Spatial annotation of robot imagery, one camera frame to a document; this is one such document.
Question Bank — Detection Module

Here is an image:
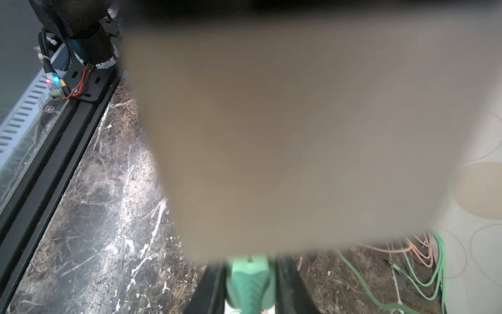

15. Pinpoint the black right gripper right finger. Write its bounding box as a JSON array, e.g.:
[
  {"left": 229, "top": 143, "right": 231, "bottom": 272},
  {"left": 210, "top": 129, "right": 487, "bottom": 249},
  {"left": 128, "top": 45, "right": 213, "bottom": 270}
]
[{"left": 276, "top": 257, "right": 320, "bottom": 314}]

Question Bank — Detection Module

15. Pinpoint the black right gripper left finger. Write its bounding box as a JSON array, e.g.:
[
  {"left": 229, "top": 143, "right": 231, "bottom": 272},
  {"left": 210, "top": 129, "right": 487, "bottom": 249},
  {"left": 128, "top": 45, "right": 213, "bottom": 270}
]
[{"left": 183, "top": 264, "right": 226, "bottom": 314}]

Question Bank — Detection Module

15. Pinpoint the green charger plug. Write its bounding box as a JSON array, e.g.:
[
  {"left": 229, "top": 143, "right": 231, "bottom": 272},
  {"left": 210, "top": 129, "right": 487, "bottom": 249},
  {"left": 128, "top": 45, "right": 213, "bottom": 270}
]
[{"left": 224, "top": 256, "right": 277, "bottom": 314}]

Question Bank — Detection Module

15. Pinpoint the pink charging cable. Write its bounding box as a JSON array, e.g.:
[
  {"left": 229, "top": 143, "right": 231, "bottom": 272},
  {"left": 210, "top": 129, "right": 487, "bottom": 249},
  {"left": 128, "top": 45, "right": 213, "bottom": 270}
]
[{"left": 356, "top": 234, "right": 434, "bottom": 268}]

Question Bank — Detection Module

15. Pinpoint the green charging cable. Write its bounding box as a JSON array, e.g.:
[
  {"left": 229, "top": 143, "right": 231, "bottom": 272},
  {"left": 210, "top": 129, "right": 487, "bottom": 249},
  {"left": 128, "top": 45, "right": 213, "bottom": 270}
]
[{"left": 335, "top": 231, "right": 448, "bottom": 314}]

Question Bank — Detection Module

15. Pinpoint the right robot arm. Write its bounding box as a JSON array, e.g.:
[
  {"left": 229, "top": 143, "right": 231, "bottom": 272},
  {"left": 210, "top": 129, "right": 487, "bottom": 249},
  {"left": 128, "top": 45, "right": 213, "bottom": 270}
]
[{"left": 118, "top": 1, "right": 501, "bottom": 263}]

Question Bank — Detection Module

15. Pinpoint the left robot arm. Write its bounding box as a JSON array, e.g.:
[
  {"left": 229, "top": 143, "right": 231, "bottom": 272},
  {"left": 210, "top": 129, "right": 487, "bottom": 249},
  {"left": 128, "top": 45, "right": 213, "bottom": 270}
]
[{"left": 30, "top": 0, "right": 118, "bottom": 69}]

